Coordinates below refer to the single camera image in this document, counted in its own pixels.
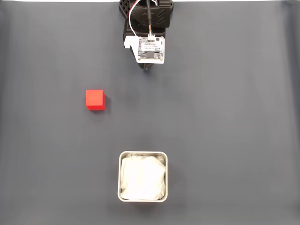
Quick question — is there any white tissue paper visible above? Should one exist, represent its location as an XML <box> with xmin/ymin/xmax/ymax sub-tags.
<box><xmin>120</xmin><ymin>153</ymin><xmax>166</xmax><ymax>201</ymax></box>

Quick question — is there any dark table mat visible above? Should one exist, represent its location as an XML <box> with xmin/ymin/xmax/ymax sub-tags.
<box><xmin>0</xmin><ymin>1</ymin><xmax>300</xmax><ymax>225</ymax></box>

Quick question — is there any black camera cable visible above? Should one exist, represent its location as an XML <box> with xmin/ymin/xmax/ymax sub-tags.
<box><xmin>146</xmin><ymin>0</ymin><xmax>156</xmax><ymax>40</ymax></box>

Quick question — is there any white square box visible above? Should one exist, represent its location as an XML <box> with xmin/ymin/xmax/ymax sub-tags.
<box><xmin>117</xmin><ymin>150</ymin><xmax>168</xmax><ymax>203</ymax></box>

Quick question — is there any red cube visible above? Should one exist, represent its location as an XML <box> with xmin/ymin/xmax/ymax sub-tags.
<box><xmin>85</xmin><ymin>89</ymin><xmax>105</xmax><ymax>111</ymax></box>

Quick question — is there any camera board on white mount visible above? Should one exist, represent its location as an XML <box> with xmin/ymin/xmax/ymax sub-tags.
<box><xmin>123</xmin><ymin>35</ymin><xmax>166</xmax><ymax>64</ymax></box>

